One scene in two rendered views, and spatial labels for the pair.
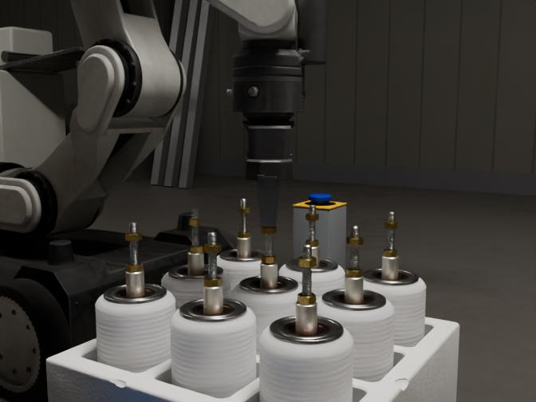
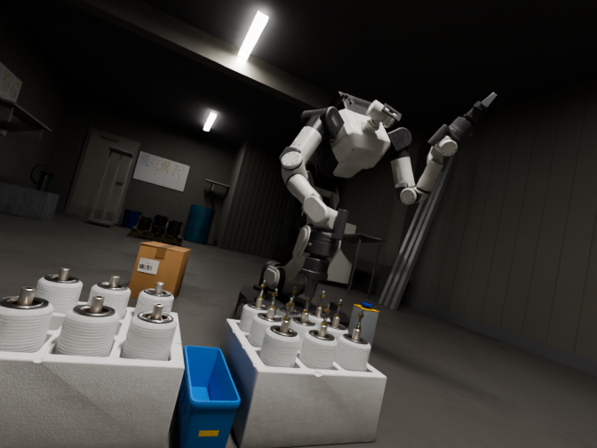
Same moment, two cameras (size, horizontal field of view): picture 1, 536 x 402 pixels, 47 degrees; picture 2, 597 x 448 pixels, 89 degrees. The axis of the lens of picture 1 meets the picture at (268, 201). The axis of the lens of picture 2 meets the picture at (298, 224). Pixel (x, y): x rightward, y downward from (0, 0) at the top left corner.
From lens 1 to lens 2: 0.49 m
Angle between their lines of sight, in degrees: 37
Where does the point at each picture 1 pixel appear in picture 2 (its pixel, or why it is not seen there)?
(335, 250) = (365, 331)
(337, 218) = (370, 316)
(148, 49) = not seen: hidden behind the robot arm
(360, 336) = (311, 347)
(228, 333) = (264, 324)
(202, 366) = (253, 333)
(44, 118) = (343, 261)
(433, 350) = (353, 375)
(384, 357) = (320, 362)
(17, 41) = not seen: hidden behind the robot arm
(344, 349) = (287, 340)
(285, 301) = (301, 328)
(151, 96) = not seen: hidden behind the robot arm
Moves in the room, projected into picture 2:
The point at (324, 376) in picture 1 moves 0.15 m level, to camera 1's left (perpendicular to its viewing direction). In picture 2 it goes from (274, 347) to (234, 326)
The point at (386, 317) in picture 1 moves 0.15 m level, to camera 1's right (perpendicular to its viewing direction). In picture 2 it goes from (324, 344) to (378, 368)
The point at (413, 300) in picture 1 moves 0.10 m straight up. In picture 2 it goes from (355, 350) to (363, 315)
